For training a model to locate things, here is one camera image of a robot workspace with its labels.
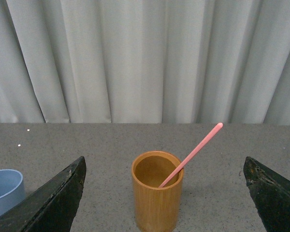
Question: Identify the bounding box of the blue plastic cup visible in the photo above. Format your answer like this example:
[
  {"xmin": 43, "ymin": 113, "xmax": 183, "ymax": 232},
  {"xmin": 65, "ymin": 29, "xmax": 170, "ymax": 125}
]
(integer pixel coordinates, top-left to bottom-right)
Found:
[{"xmin": 0, "ymin": 169, "xmax": 26, "ymax": 216}]

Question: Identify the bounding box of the pink chopstick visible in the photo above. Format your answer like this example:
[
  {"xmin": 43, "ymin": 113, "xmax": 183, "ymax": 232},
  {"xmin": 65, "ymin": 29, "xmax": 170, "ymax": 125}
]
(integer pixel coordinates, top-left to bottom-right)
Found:
[{"xmin": 159, "ymin": 122, "xmax": 223, "ymax": 188}]

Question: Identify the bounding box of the white pleated curtain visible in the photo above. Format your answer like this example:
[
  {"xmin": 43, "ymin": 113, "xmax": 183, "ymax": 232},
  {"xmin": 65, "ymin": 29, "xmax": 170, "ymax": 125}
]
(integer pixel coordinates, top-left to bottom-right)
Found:
[{"xmin": 0, "ymin": 0, "xmax": 290, "ymax": 125}]

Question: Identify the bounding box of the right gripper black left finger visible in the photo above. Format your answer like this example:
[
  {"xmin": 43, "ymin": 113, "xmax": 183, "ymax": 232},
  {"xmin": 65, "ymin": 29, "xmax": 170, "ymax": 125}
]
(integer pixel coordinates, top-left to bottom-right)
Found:
[{"xmin": 0, "ymin": 156, "xmax": 87, "ymax": 232}]

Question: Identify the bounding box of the bamboo chopstick holder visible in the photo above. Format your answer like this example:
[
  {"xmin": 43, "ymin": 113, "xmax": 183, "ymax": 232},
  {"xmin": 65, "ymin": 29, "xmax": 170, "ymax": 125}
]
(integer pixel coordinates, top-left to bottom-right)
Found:
[{"xmin": 131, "ymin": 151, "xmax": 184, "ymax": 232}]

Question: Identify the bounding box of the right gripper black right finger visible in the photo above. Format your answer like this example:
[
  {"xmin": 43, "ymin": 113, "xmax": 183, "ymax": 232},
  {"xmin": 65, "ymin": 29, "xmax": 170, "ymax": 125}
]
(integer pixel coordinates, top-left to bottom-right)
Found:
[{"xmin": 243, "ymin": 157, "xmax": 290, "ymax": 232}]

